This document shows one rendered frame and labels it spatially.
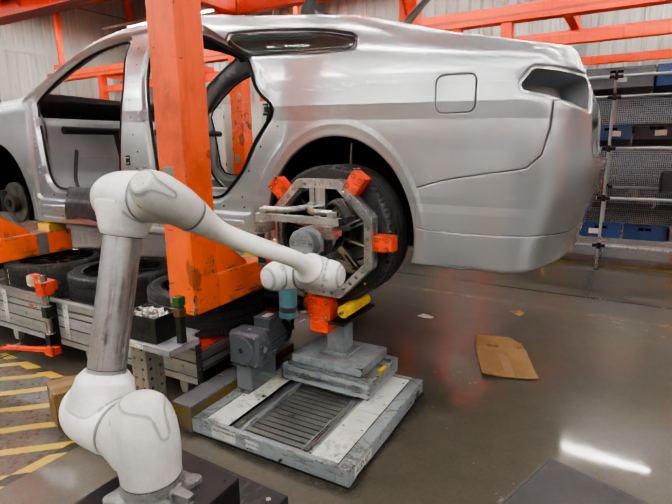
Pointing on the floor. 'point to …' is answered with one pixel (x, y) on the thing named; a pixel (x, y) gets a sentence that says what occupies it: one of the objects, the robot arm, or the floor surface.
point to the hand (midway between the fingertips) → (328, 255)
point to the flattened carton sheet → (503, 357)
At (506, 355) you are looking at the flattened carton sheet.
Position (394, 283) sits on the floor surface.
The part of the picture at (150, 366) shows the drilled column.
